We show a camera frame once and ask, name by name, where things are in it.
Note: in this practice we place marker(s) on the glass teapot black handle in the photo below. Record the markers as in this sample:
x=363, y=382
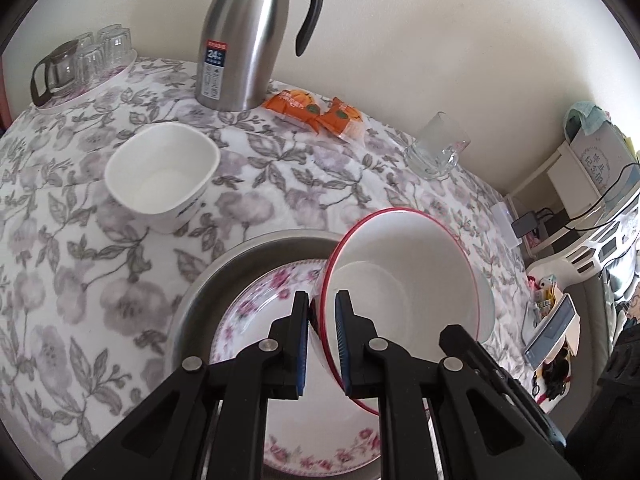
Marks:
x=59, y=74

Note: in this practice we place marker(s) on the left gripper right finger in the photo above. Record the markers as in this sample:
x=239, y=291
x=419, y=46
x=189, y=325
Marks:
x=438, y=420

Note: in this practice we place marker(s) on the upturned small glass cup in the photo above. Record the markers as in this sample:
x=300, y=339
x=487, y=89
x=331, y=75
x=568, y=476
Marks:
x=89, y=65

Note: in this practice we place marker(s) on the black power adapter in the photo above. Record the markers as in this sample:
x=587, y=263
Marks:
x=525, y=224

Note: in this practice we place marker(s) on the orange snack packet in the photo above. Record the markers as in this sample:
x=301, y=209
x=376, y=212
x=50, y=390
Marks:
x=296, y=107
x=343, y=121

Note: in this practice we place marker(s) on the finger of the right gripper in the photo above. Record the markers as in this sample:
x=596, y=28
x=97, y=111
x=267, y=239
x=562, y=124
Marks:
x=455, y=341

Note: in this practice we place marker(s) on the clear glass mug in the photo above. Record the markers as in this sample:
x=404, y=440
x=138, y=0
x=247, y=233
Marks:
x=435, y=150

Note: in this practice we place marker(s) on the smartphone on stand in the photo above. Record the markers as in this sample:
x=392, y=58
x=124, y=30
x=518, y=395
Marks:
x=561, y=326

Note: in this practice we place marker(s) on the white square bowl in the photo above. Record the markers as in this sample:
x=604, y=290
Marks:
x=162, y=173

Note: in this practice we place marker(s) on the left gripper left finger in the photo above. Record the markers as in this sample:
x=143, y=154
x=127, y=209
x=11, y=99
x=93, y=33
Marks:
x=208, y=421

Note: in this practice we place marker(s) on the white shelf unit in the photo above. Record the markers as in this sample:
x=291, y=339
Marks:
x=586, y=198

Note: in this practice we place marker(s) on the stainless steel thermos jug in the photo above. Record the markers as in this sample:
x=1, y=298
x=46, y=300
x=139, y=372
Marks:
x=239, y=46

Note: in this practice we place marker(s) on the white power strip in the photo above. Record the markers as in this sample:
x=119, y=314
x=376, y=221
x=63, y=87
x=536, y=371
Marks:
x=504, y=220

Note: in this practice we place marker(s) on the floral fleece tablecloth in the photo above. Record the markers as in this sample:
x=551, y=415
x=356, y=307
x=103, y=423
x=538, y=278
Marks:
x=88, y=292

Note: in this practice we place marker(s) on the large stainless steel basin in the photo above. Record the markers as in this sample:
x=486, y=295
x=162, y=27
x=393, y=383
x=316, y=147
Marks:
x=324, y=435

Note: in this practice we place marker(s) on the strawberry pattern bowl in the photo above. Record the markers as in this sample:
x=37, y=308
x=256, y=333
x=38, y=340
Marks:
x=405, y=271

